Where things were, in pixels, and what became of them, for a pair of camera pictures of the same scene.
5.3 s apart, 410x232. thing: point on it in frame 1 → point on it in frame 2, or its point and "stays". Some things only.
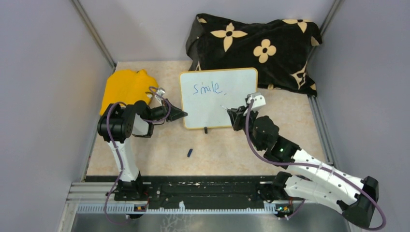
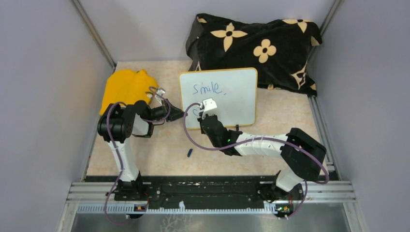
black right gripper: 237,116 → 199,119
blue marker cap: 189,152 stays
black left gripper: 175,113 stays
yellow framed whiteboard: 207,95 stays
